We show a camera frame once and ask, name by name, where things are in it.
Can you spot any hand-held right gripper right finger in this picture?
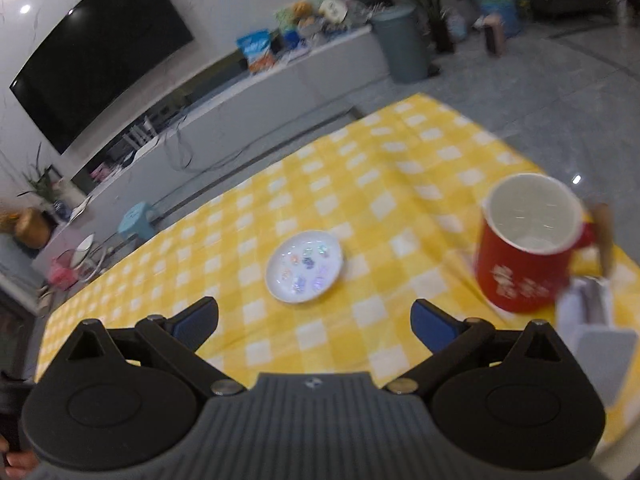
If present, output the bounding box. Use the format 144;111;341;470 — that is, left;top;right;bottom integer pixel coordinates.
387;298;564;396

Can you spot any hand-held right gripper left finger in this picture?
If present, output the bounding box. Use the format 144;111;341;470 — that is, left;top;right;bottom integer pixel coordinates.
67;296;248;398

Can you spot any small white patterned plate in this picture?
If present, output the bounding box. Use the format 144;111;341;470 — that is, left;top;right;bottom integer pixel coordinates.
265;230;345;305

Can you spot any person's left hand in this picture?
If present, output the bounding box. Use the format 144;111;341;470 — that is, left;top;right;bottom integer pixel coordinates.
0;435;36;479

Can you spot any blue plastic stool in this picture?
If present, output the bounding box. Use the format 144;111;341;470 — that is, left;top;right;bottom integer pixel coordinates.
118;201;160;248

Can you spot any pink basket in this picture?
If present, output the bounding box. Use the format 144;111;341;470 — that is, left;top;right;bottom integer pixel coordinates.
47;255;78;291

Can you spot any yellow checked tablecloth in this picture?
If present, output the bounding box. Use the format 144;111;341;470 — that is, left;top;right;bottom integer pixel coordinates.
34;92;640;448

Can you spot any brown vase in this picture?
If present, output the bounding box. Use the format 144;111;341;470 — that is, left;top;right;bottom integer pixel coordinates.
14;207;53;250

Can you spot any white router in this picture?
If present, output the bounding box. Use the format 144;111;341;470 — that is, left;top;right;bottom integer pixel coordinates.
122;117;161;161

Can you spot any plant in blue vase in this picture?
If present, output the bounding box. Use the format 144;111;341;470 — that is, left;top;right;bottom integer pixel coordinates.
17;142;68;221

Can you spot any white marble television console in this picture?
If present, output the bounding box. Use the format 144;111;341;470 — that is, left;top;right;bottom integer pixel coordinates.
30;25;391;261

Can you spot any blue snack bag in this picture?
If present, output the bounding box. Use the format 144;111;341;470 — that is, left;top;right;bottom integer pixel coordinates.
236;29;277;75

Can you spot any grey trash bin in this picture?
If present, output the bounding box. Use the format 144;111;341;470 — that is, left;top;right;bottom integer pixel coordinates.
371;4;432;85

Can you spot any small pink heater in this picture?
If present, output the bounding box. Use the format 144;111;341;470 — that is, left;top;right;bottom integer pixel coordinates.
482;14;505;56

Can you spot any long leaf potted plant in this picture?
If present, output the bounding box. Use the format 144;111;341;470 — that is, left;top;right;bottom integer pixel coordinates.
385;0;461;54

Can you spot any brown teddy bear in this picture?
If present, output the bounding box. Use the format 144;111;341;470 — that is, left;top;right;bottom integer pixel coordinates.
291;0;319;36

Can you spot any red mug with wooden handle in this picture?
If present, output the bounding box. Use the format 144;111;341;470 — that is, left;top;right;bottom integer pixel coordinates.
474;173;613;313

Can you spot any black cable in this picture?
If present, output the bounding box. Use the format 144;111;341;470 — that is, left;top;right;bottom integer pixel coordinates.
162;117;261;173

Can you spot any black wall television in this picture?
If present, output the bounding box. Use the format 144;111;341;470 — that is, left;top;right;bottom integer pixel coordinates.
10;0;195;156

